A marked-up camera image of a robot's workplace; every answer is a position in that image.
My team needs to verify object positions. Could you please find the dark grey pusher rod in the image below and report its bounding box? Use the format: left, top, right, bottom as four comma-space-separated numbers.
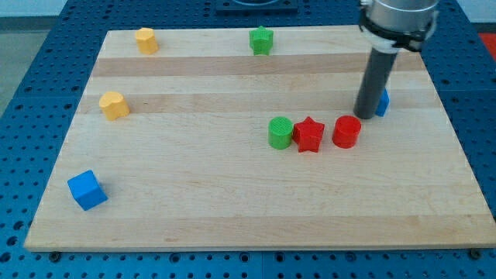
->
353, 48, 398, 119

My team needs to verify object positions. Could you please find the red cylinder block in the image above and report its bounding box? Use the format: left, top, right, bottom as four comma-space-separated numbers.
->
332, 115, 362, 149

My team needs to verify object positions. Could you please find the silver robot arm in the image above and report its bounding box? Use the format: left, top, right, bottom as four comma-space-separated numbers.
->
353, 0, 439, 119

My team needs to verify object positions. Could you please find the red star block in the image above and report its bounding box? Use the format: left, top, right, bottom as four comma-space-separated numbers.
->
292, 116, 325, 153

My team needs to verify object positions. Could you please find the green star block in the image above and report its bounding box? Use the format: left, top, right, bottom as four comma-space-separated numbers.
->
249, 26, 274, 56

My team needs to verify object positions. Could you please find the blue block behind rod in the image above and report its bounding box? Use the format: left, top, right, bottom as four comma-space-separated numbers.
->
375, 89, 390, 117

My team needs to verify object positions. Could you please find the green cylinder block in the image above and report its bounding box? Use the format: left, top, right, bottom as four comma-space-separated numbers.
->
268, 116, 294, 150

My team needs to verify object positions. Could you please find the wooden board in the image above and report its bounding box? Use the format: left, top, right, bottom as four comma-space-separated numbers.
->
24, 26, 495, 252

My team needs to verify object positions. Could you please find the yellow hexagon block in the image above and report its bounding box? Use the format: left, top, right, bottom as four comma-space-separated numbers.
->
135, 27, 159, 54

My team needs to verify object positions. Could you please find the yellow heart block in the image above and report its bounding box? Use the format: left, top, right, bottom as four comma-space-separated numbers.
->
98, 91, 130, 121

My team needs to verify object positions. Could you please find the blue cube block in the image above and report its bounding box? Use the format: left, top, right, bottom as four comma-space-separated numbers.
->
67, 170, 108, 211

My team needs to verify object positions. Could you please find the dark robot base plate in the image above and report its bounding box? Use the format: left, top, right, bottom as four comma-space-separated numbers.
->
213, 0, 298, 16

